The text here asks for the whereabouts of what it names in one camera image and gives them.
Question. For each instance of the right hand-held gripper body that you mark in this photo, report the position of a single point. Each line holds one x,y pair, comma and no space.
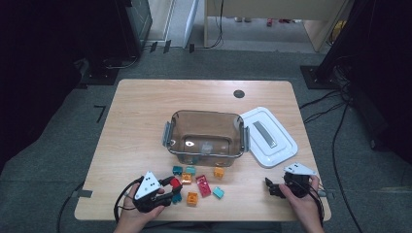
298,184

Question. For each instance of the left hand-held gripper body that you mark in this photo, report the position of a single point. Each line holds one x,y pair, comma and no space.
147,187

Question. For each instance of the dark teal toy block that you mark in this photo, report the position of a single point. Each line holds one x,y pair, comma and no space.
177,170
177,200

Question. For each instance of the small red toy block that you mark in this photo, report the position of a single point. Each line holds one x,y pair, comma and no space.
176,183

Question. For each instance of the orange toy block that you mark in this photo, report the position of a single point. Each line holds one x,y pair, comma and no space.
186,178
219,172
192,198

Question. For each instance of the light teal toy block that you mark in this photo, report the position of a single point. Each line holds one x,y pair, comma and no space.
190,170
218,192

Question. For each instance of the long red toy block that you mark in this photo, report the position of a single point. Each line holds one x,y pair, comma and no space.
203,185

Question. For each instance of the white box lid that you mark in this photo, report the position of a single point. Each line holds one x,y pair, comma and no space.
275,152

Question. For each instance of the clear brown storage box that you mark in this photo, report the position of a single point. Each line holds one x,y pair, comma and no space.
207,129

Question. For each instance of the person's right hand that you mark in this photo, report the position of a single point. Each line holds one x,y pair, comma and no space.
306,212

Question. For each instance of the person's left hand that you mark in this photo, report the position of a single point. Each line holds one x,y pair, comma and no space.
132,216

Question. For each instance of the grey tape piece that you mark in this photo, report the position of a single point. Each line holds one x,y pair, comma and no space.
327,194
85,193

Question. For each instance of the person's dark clothing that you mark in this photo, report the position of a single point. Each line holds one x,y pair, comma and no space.
210,227

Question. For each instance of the dark round table grommet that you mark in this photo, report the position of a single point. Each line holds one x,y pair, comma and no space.
239,94

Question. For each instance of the black stand with base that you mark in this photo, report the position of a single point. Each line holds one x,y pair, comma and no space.
315,78

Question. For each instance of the black stand base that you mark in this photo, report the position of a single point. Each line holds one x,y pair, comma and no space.
100,73

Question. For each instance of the dark curtain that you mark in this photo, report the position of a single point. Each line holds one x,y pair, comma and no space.
32,64
388,81

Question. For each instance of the yellow object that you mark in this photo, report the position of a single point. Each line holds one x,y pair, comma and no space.
338,30

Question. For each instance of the dark equipment cabinet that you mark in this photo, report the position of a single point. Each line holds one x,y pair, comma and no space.
139,22

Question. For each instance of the white upright panel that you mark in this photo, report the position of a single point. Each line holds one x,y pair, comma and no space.
191,19

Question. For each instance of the small red object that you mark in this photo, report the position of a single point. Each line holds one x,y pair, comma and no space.
269,22

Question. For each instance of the pale shoe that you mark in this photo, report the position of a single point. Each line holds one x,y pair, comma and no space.
247,19
238,19

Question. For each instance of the light wooden desk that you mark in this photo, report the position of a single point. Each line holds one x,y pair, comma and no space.
275,8

